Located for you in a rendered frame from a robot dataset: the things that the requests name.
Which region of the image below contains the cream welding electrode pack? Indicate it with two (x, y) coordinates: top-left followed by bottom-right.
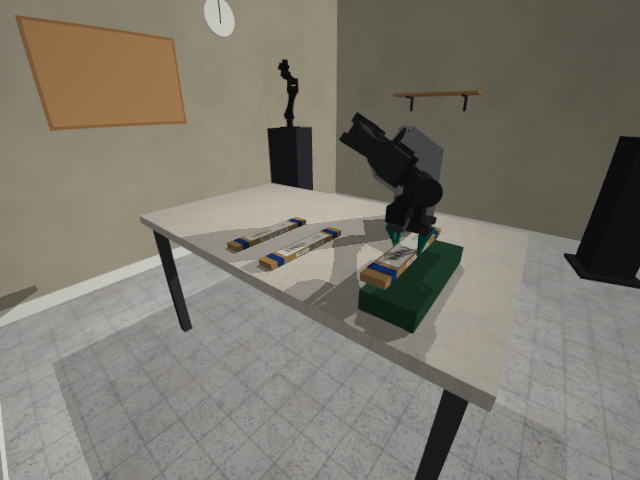
(227, 217), (306, 252)

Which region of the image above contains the white welding electrode pack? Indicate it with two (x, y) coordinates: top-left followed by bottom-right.
(360, 227), (441, 290)
(259, 227), (341, 271)

